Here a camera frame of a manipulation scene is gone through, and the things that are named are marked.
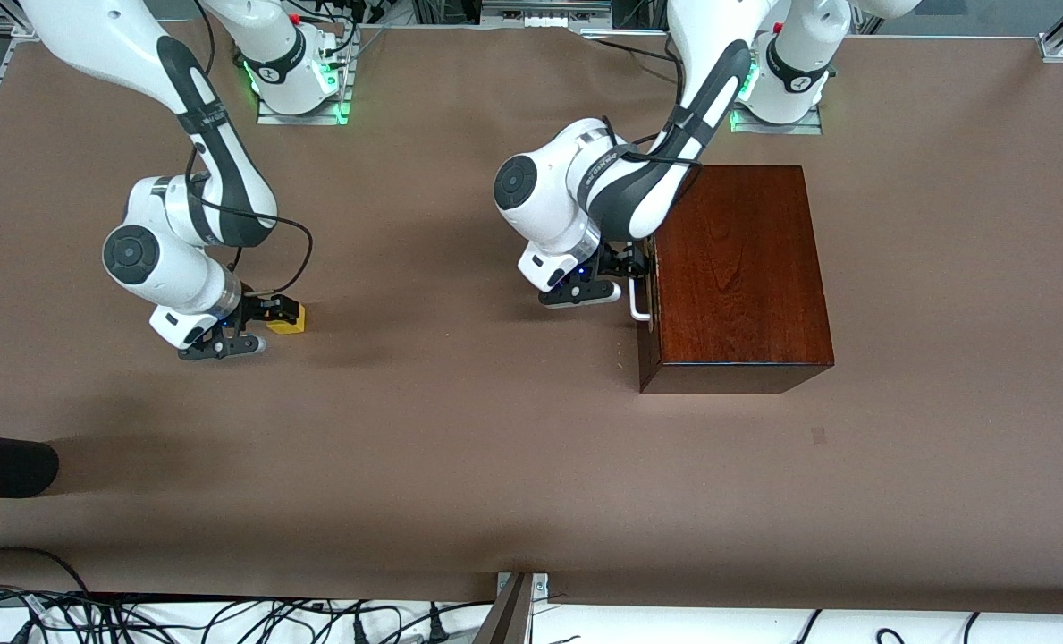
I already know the dark brown wooden cabinet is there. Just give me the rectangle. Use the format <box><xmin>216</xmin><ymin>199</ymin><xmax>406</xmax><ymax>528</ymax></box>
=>
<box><xmin>637</xmin><ymin>165</ymin><xmax>835</xmax><ymax>395</ymax></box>

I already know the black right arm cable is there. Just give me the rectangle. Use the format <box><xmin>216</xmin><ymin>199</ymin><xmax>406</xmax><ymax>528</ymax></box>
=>
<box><xmin>187</xmin><ymin>0</ymin><xmax>315</xmax><ymax>301</ymax></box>

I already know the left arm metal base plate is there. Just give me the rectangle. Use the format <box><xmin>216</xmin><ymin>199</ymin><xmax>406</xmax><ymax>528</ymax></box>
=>
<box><xmin>730</xmin><ymin>100</ymin><xmax>824</xmax><ymax>136</ymax></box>

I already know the black cable at arm base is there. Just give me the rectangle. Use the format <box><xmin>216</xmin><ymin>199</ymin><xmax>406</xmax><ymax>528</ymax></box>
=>
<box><xmin>583</xmin><ymin>34</ymin><xmax>680</xmax><ymax>65</ymax></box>

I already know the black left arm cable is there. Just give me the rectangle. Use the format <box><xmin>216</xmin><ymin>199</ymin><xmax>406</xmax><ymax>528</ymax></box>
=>
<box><xmin>601</xmin><ymin>114</ymin><xmax>704</xmax><ymax>168</ymax></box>

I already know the brown table cover sheet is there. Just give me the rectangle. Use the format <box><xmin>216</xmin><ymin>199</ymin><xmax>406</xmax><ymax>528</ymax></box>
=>
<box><xmin>0</xmin><ymin>20</ymin><xmax>1063</xmax><ymax>618</ymax></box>

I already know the black padded object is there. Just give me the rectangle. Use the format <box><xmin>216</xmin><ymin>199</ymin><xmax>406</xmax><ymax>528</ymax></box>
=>
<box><xmin>0</xmin><ymin>432</ymin><xmax>60</xmax><ymax>499</ymax></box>

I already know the aluminium frame post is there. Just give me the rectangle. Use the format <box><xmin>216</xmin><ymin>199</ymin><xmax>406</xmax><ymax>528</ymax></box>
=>
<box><xmin>473</xmin><ymin>571</ymin><xmax>551</xmax><ymax>644</ymax></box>

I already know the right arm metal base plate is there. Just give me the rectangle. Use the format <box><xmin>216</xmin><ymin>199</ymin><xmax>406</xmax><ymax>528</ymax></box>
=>
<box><xmin>256</xmin><ymin>49</ymin><xmax>355</xmax><ymax>127</ymax></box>

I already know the wooden drawer with white handle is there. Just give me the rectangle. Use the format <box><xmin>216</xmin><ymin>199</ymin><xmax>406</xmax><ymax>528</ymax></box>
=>
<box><xmin>629</xmin><ymin>237</ymin><xmax>661</xmax><ymax>359</ymax></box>

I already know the black looping cable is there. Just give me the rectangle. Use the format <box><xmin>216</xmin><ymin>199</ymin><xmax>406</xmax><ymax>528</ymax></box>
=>
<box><xmin>0</xmin><ymin>546</ymin><xmax>92</xmax><ymax>598</ymax></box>

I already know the yellow block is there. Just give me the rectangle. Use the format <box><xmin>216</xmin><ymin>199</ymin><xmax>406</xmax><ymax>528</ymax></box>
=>
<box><xmin>266</xmin><ymin>302</ymin><xmax>308</xmax><ymax>336</ymax></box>

